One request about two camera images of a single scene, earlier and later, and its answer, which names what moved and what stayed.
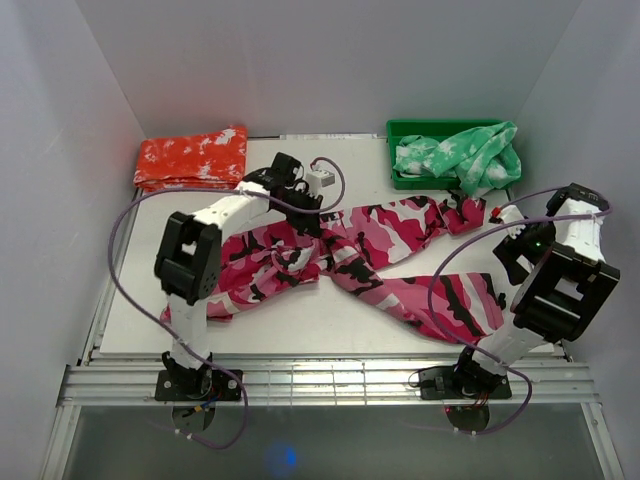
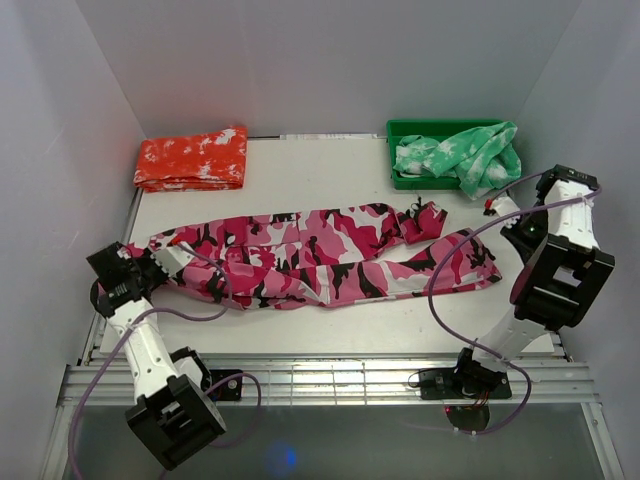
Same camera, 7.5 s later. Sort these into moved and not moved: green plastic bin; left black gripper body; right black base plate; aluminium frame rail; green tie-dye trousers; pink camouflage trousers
Moved: left black gripper body; pink camouflage trousers
Not moved: green tie-dye trousers; right black base plate; green plastic bin; aluminium frame rail
